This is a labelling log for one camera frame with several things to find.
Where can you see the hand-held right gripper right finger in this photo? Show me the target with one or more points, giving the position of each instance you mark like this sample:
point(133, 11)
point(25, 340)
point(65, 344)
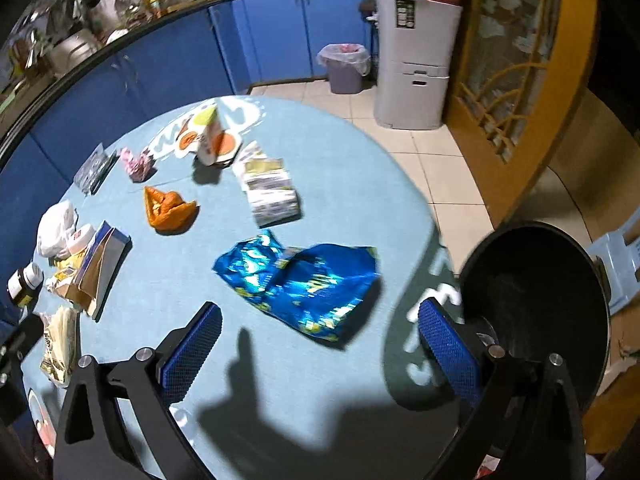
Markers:
point(447, 345)

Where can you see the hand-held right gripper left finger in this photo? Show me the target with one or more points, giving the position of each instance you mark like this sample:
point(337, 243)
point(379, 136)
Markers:
point(192, 355)

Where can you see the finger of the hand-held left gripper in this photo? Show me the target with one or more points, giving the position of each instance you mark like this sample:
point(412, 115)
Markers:
point(15, 350)

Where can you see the black round trash bin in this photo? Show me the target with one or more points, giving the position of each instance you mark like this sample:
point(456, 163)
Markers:
point(540, 280)

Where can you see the white plastic bag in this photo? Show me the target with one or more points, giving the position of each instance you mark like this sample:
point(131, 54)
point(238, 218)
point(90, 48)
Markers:
point(52, 227)

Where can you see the blue foil snack bag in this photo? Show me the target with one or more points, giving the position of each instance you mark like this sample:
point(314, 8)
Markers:
point(310, 285)

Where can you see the orange white drink carton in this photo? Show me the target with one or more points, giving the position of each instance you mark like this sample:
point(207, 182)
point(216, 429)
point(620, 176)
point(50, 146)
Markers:
point(210, 132)

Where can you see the yellow white snack bag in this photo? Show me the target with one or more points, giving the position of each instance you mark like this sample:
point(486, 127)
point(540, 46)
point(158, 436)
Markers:
point(60, 345)

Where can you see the dark bottle with white cap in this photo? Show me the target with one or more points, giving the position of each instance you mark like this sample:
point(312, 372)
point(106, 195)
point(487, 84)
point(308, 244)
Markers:
point(25, 285)

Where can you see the yellow crumpled wrapper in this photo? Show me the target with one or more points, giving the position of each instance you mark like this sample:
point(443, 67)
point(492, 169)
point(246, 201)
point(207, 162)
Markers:
point(62, 275)

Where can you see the blue white cardboard box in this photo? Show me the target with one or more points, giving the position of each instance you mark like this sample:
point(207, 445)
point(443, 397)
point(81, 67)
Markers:
point(102, 265)

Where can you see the small white round container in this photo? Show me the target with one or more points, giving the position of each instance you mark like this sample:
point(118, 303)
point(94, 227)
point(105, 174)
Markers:
point(81, 239)

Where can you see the orange crumpled wrapper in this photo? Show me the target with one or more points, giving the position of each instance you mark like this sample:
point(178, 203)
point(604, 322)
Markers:
point(167, 212)

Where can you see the brown cardboard box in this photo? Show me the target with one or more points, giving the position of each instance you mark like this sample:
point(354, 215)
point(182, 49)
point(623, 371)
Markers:
point(617, 390)

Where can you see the light blue plastic chair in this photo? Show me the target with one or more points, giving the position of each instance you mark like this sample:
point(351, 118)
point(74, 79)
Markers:
point(615, 270)

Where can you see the clear plastic package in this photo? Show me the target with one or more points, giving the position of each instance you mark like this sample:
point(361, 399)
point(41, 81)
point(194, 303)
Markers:
point(95, 170)

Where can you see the pink crumpled wrapper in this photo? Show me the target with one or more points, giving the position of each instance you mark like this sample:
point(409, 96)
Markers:
point(136, 164)

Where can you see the light blue printed tablecloth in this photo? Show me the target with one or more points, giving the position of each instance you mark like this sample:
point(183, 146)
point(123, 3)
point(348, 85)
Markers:
point(310, 170)

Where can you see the white storage cabinet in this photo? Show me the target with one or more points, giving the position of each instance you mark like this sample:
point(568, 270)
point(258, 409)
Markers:
point(415, 80)

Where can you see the blue kitchen base cabinets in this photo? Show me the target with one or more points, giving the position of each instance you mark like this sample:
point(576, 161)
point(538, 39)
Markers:
point(165, 70)

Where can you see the lilac waste bin with liner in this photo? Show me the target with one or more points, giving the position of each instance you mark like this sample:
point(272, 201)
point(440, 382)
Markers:
point(345, 72)

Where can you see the steel pot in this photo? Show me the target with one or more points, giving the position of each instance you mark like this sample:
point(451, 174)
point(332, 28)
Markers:
point(72, 52)

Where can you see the wooden door with patterned glass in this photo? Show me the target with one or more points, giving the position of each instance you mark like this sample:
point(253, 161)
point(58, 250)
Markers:
point(570, 60)

